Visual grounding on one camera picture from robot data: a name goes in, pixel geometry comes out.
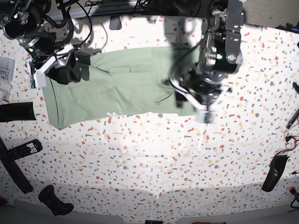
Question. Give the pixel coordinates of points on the green T-shirt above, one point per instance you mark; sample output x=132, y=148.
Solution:
x=123, y=82

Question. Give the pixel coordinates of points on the black cylinder tube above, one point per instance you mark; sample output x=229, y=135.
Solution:
x=17, y=112

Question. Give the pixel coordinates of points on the clear plastic parts box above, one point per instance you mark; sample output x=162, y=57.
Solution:
x=6, y=77

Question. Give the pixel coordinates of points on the black remote control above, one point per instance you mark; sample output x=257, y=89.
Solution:
x=26, y=149

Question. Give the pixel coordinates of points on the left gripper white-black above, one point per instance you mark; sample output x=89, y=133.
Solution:
x=204, y=100

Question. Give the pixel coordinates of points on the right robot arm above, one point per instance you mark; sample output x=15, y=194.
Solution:
x=47, y=42

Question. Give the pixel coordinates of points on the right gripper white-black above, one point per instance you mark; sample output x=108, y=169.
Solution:
x=62, y=66

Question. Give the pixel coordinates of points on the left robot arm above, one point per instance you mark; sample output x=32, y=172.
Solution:
x=197, y=76

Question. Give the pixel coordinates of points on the black curved handle piece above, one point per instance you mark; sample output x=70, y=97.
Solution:
x=47, y=196

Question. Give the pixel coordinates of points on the black pen tool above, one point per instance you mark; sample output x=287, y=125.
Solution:
x=292, y=120

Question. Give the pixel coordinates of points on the black curved shell part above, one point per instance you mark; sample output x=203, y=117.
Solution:
x=277, y=167

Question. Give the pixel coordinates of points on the long black bar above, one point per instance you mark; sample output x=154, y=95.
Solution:
x=14, y=171

